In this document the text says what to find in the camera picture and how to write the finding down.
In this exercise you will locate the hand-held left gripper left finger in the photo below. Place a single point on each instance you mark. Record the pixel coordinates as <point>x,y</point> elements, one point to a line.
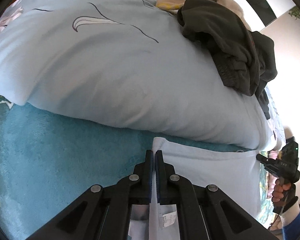
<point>148,177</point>

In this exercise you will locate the beige garment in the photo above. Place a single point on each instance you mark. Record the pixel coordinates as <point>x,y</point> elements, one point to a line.
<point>230,3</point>

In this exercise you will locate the teal floral blanket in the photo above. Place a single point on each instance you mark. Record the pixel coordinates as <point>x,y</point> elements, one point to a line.
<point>52,155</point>

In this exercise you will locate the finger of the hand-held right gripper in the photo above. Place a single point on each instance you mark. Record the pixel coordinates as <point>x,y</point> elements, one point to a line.
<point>263,160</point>

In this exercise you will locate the person's right forearm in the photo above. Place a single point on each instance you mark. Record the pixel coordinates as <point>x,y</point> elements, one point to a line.
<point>296,223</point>

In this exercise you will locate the yellow patterned cloth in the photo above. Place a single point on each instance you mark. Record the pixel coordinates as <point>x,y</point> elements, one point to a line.
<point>168,2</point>

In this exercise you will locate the dark olive garment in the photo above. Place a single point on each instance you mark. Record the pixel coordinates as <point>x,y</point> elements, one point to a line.
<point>215,30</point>

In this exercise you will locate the light blue sweatshirt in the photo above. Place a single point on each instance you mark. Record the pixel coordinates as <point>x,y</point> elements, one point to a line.
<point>210,175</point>

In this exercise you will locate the blue floral quilt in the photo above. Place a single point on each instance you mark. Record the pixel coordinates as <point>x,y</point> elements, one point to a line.
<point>102,67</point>

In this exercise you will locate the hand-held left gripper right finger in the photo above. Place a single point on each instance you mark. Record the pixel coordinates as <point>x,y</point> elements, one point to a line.
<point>160,177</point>

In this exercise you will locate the dark grey garment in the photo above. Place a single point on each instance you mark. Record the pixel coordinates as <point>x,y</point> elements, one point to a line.
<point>265,60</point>

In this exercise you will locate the white wardrobe with black stripe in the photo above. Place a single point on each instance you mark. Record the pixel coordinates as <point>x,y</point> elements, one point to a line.
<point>258,5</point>

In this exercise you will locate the green plant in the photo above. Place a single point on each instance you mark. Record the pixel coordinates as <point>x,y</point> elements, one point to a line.
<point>295,13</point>

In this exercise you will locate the person's right hand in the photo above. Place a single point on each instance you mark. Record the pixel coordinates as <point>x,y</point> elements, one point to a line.
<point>280,191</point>

